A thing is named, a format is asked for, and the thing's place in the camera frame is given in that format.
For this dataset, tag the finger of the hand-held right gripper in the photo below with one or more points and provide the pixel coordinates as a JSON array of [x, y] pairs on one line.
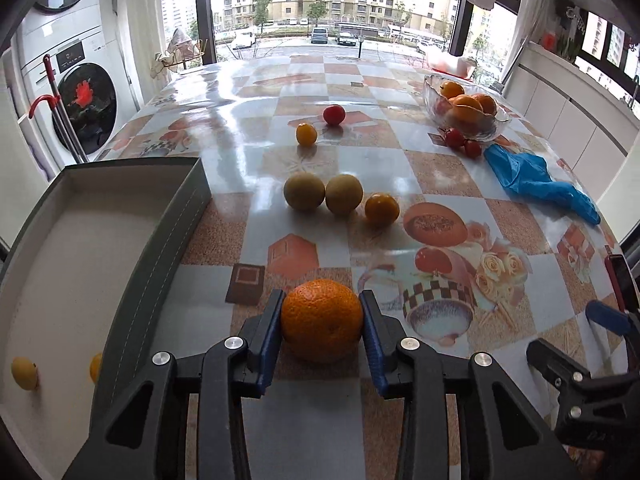
[[607, 317], [560, 365]]

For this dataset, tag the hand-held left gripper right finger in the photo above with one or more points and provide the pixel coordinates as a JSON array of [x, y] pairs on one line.
[[372, 342]]

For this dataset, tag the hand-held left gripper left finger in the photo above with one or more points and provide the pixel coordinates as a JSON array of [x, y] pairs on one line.
[[270, 332]]

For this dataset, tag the large orange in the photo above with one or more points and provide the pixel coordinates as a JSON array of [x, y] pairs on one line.
[[322, 320]]

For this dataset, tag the small orange tangerine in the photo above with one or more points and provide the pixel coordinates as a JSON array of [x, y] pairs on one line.
[[381, 208]]

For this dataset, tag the round yellow-green pear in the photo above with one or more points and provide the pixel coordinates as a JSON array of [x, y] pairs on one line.
[[343, 195], [304, 191]]

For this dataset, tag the grey shallow box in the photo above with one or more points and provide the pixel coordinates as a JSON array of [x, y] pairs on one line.
[[75, 260]]

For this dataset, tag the small red cherry tomato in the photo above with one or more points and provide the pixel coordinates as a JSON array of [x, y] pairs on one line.
[[454, 137], [472, 148]]

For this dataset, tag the clear glass bowl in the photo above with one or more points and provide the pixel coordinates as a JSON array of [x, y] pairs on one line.
[[480, 131]]

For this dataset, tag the smartphone with red case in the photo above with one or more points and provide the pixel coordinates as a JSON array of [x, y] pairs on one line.
[[618, 272]]

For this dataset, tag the patterned plastic tablecloth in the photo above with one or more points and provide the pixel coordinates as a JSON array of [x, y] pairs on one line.
[[300, 250]]

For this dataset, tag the blue rubber glove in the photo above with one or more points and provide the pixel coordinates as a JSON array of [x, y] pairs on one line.
[[525, 175]]

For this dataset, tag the small yellow fruit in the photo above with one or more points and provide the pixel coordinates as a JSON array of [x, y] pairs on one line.
[[24, 373], [95, 367]]

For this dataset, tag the yellow cherry tomato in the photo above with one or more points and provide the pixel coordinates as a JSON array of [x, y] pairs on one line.
[[306, 134]]

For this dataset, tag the white cabinet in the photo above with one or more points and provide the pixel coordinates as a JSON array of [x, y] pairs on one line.
[[565, 110]]

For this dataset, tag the small red container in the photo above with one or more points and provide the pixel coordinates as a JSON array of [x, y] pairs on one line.
[[549, 40]]

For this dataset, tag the green potted plant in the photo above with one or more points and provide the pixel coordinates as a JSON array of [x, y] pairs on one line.
[[570, 35]]

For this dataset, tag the red and white plastic bag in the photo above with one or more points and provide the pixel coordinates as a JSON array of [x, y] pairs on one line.
[[450, 62]]

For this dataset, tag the white washing machine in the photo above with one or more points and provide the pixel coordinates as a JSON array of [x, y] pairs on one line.
[[90, 100]]

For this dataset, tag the white parked car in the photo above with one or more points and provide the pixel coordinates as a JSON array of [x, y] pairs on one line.
[[244, 39]]

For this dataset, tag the dark parked car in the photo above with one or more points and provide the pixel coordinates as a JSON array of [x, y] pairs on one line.
[[320, 35]]

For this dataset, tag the silver parked car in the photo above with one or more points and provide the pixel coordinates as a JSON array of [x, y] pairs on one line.
[[346, 38]]

